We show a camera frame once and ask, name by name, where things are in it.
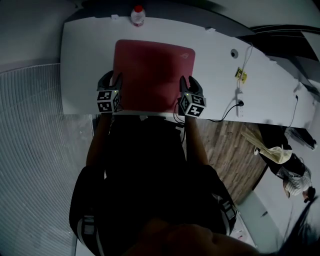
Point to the person's face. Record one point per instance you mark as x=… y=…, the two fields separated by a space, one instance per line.
x=187 y=240

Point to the person's right forearm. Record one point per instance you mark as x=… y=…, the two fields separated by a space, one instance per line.
x=196 y=140

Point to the white divider bracket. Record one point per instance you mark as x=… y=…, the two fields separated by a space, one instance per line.
x=115 y=17
x=210 y=29

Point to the red mouse pad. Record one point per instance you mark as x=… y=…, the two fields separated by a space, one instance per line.
x=150 y=75

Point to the yellow tag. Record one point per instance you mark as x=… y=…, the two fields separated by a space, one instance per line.
x=240 y=74

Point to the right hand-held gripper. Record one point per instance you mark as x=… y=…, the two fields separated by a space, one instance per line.
x=192 y=105

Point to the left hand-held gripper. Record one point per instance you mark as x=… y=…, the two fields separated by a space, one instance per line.
x=108 y=101

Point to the person's black clothing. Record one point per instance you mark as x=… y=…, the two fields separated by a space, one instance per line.
x=145 y=175

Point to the beige cloth bag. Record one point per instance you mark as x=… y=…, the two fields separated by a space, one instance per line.
x=275 y=155

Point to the clear bottle with red cap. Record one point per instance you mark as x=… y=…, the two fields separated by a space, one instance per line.
x=138 y=16

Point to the white power strip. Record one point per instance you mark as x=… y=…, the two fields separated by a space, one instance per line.
x=239 y=107

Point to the dark pen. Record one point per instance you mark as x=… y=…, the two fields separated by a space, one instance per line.
x=263 y=214

